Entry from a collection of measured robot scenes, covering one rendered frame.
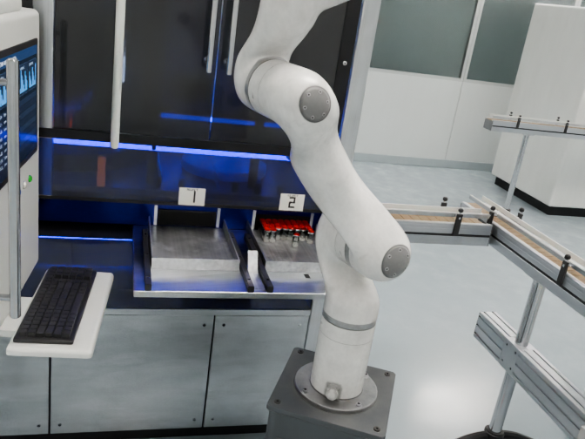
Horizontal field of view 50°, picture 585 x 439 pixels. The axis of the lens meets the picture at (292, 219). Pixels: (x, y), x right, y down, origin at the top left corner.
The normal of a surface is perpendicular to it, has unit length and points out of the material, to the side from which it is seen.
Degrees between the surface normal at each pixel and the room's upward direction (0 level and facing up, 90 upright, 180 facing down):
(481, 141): 90
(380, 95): 90
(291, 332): 90
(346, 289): 31
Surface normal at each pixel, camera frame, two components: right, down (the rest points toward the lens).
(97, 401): 0.23, 0.36
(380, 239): 0.22, 0.03
